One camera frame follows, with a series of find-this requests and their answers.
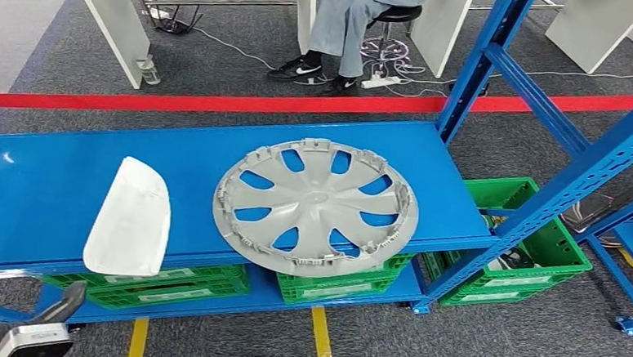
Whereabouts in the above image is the clear water bottle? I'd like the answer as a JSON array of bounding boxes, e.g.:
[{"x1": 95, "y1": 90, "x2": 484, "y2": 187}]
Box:
[{"x1": 134, "y1": 54, "x2": 163, "y2": 86}]

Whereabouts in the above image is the green plastic crate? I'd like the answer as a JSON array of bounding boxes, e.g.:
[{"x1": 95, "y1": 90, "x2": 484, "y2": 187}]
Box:
[
  {"x1": 39, "y1": 253, "x2": 251, "y2": 305},
  {"x1": 278, "y1": 272, "x2": 399, "y2": 311},
  {"x1": 84, "y1": 279, "x2": 251, "y2": 318},
  {"x1": 421, "y1": 172, "x2": 598, "y2": 301},
  {"x1": 276, "y1": 245, "x2": 417, "y2": 295},
  {"x1": 439, "y1": 270, "x2": 562, "y2": 314}
]

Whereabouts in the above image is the white wire bundle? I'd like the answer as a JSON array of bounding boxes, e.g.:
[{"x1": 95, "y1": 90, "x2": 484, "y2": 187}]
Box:
[{"x1": 479, "y1": 212, "x2": 538, "y2": 274}]

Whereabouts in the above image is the chrome barrier stanchion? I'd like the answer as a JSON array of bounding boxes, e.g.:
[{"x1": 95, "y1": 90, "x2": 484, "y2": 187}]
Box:
[{"x1": 558, "y1": 190, "x2": 616, "y2": 238}]

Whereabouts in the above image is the red barrier belt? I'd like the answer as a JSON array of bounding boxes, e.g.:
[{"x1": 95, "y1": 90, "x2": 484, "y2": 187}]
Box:
[{"x1": 0, "y1": 61, "x2": 633, "y2": 143}]

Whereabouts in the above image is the white floor cable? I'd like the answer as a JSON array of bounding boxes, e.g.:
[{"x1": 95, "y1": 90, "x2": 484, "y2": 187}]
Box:
[
  {"x1": 189, "y1": 25, "x2": 279, "y2": 72},
  {"x1": 383, "y1": 60, "x2": 633, "y2": 111}
]

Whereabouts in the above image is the person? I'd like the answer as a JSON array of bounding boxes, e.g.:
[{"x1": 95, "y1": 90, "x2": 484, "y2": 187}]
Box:
[{"x1": 266, "y1": 0, "x2": 432, "y2": 100}]

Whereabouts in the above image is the white power strip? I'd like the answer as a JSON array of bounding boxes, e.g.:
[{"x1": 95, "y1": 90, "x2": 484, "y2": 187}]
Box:
[{"x1": 359, "y1": 74, "x2": 401, "y2": 91}]

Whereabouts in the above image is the black cable tangle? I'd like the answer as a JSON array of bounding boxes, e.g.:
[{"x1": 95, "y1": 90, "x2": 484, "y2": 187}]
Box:
[{"x1": 144, "y1": 1, "x2": 204, "y2": 37}]

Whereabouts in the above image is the white curved plastic panel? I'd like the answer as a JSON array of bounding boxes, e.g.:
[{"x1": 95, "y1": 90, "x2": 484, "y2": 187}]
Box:
[{"x1": 81, "y1": 154, "x2": 175, "y2": 279}]

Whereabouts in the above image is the grey plastic wheel cover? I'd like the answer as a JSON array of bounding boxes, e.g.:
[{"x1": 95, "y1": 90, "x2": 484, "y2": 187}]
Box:
[{"x1": 208, "y1": 132, "x2": 423, "y2": 283}]

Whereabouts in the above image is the black round stool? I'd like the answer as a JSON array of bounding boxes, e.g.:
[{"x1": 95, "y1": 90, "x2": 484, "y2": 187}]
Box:
[{"x1": 360, "y1": 2, "x2": 423, "y2": 65}]

